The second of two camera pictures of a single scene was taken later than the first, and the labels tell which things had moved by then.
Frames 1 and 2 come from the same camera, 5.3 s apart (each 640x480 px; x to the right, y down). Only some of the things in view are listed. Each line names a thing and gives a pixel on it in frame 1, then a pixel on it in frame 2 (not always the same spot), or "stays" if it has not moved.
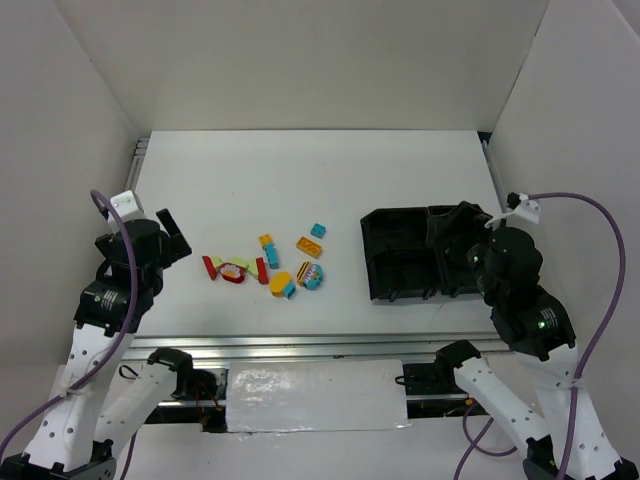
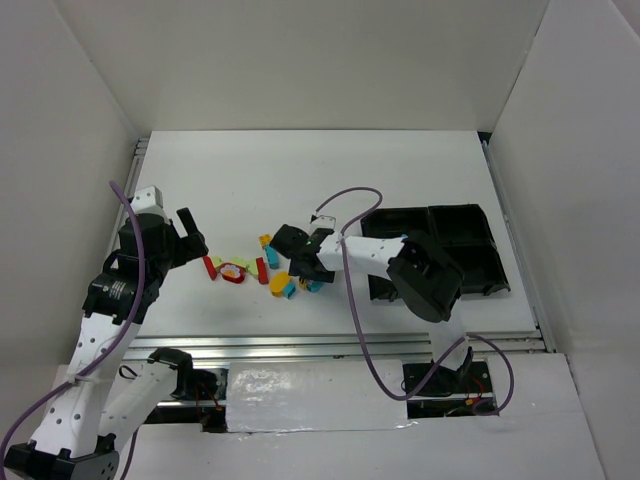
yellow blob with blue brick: x=278 y=282 stays
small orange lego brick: x=264 y=240 stays
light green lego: x=249 y=264 stays
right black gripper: x=459 y=226 to x=304 y=260
